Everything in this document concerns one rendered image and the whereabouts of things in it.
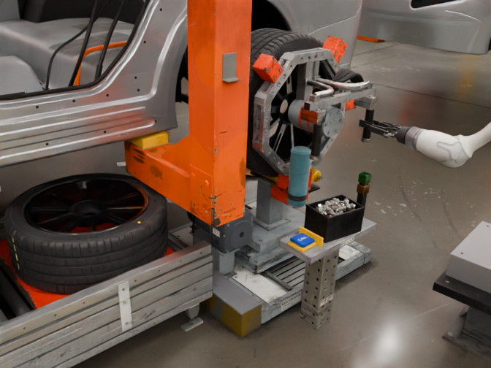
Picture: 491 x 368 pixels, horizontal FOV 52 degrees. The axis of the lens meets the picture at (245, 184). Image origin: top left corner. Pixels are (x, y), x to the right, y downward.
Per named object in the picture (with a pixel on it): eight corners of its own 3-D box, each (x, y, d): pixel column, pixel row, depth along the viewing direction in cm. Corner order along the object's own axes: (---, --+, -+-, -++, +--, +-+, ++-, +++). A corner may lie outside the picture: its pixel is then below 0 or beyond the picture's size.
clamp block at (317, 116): (308, 116, 205) (309, 104, 202) (325, 122, 199) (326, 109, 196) (299, 118, 202) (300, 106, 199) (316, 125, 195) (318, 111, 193)
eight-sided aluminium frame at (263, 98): (329, 153, 257) (342, 43, 233) (340, 157, 252) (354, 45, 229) (250, 180, 223) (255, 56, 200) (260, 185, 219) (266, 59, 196)
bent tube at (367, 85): (337, 79, 230) (340, 55, 226) (372, 88, 218) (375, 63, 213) (310, 85, 220) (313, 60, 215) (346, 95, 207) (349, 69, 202)
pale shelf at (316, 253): (345, 215, 231) (345, 208, 230) (376, 229, 220) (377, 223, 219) (278, 246, 205) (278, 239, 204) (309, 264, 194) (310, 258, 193)
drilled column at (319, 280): (314, 309, 235) (323, 231, 217) (330, 320, 228) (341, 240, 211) (299, 318, 229) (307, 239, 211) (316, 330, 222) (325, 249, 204)
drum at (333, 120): (306, 123, 236) (308, 93, 230) (342, 135, 222) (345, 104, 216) (284, 128, 227) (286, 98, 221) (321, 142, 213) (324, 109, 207)
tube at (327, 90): (307, 85, 218) (310, 60, 214) (343, 96, 205) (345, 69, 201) (278, 92, 208) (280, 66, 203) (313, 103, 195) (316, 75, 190)
